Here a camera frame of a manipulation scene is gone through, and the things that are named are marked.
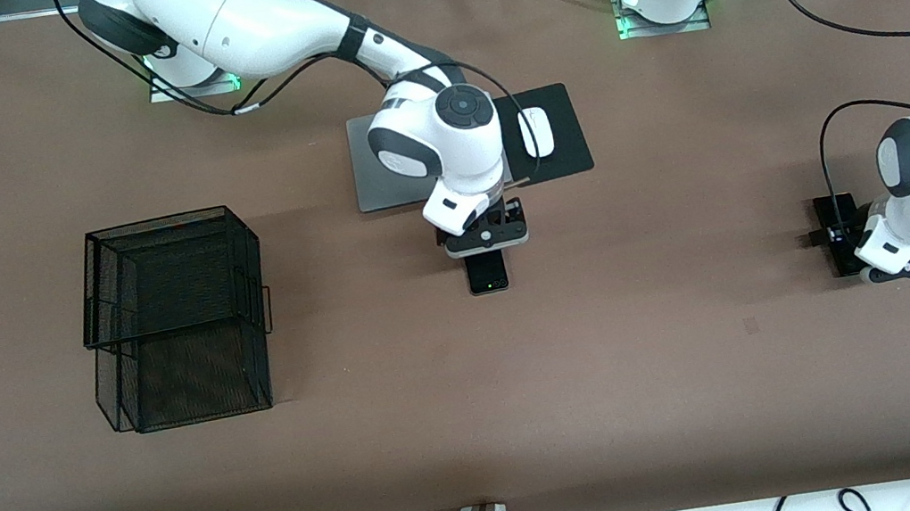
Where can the silver closed laptop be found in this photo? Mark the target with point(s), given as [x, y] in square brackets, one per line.
[371, 178]

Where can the white computer mouse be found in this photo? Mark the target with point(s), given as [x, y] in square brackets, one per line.
[541, 134]

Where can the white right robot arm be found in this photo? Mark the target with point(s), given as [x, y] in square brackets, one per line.
[239, 17]

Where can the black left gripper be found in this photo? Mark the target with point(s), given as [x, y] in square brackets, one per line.
[848, 225]

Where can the small black flip phone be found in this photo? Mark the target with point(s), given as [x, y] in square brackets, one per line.
[487, 273]

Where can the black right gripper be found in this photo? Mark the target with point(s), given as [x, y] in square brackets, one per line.
[510, 213]

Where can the black mesh two-tier tray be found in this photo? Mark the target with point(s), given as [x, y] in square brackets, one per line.
[239, 378]

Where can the tall black smartphone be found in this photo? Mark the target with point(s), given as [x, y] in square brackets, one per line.
[829, 209]

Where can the black mouse pad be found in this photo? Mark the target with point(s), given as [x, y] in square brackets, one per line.
[568, 139]

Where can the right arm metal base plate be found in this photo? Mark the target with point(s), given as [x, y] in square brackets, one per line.
[165, 94]

